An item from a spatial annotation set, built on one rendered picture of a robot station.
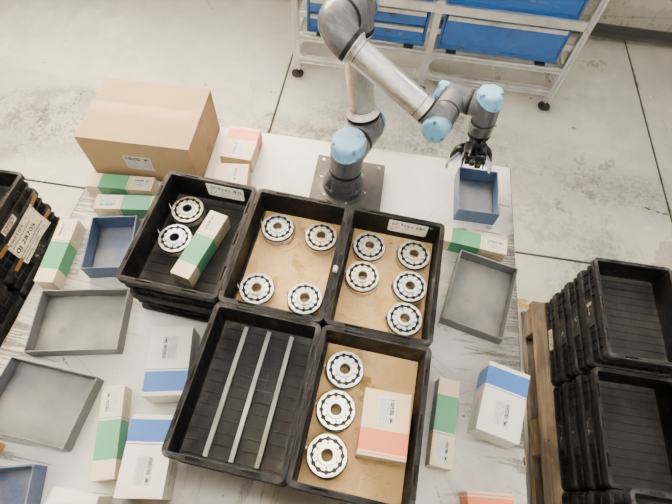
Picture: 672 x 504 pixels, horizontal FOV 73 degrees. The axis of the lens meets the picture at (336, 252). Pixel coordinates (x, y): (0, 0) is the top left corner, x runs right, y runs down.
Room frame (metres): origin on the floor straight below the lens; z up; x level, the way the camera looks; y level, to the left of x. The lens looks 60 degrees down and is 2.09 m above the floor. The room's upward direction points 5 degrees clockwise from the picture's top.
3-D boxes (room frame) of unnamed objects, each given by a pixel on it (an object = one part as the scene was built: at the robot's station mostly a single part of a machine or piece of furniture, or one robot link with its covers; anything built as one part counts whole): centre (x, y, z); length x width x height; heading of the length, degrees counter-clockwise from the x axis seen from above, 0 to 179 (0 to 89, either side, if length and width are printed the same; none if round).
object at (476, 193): (1.06, -0.51, 0.74); 0.20 x 0.15 x 0.07; 176
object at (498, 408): (0.30, -0.51, 0.75); 0.20 x 0.12 x 0.09; 163
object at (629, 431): (0.31, -1.10, 0.31); 0.40 x 0.30 x 0.34; 176
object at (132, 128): (1.19, 0.72, 0.80); 0.40 x 0.30 x 0.20; 87
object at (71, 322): (0.45, 0.77, 0.73); 0.27 x 0.20 x 0.05; 97
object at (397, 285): (0.60, -0.23, 0.86); 0.10 x 0.10 x 0.01
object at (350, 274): (0.62, -0.09, 0.86); 0.10 x 0.10 x 0.01
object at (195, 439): (0.26, 0.20, 0.87); 0.40 x 0.30 x 0.11; 172
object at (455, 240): (0.85, -0.47, 0.73); 0.24 x 0.06 x 0.06; 80
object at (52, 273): (0.68, 0.92, 0.73); 0.24 x 0.06 x 0.06; 0
